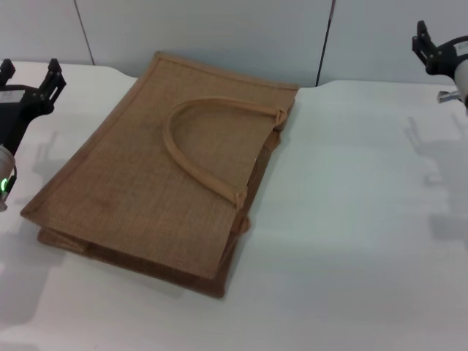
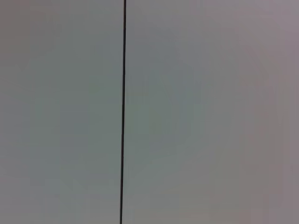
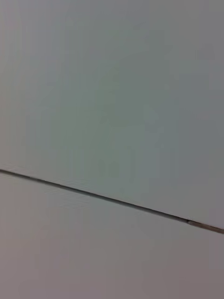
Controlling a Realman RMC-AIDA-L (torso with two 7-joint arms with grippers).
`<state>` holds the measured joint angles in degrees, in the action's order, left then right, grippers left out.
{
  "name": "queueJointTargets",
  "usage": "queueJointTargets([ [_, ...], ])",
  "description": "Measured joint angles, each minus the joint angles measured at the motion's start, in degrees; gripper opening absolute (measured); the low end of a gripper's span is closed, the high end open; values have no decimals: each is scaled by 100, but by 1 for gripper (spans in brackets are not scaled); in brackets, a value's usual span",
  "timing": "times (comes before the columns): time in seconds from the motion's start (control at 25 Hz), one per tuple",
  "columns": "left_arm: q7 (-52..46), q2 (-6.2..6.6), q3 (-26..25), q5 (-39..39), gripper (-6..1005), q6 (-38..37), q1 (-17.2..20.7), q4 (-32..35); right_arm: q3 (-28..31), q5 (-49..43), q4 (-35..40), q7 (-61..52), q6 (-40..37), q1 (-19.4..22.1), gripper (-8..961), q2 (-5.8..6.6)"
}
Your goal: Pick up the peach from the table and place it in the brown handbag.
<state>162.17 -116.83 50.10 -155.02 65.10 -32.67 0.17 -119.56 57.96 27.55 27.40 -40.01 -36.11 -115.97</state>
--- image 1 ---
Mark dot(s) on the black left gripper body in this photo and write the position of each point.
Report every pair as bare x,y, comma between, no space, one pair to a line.
18,106

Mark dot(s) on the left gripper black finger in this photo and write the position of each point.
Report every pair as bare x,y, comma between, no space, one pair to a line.
6,71
54,82

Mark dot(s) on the brown jute handbag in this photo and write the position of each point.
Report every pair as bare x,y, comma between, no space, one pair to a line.
157,175

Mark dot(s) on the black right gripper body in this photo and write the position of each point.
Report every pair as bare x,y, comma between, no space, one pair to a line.
444,58

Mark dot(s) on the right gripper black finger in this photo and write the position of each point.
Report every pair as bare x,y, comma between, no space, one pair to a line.
420,49
425,33

